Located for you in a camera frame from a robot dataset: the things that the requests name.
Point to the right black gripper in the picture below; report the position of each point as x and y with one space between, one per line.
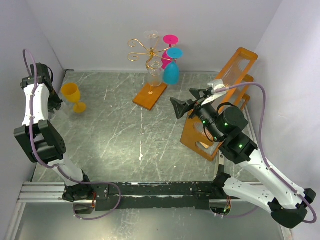
181 107

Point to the yellow plastic wine glass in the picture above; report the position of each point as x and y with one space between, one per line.
72 93

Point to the clear wine glass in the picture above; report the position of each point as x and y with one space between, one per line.
66 107
155 71
153 38

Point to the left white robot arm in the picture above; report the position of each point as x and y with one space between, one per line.
39 139

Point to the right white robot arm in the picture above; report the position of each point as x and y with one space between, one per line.
287 203

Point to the blue plastic wine glass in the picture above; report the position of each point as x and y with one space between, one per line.
171 73

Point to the wooden rack base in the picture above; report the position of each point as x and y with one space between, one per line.
149 95

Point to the clear wine glass front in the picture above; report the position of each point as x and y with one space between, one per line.
155 71

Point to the orange wooden shelf rack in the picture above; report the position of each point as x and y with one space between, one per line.
234 72

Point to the pink plastic wine glass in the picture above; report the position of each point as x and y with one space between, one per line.
171 40

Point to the clear wine glass back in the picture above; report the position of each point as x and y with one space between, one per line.
153 38

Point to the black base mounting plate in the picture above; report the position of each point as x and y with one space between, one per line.
199 195

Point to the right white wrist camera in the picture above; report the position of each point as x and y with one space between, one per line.
218 89

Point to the gold wire glass rack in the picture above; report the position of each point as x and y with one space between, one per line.
151 54

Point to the aluminium extrusion rail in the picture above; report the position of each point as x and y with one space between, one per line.
52 192

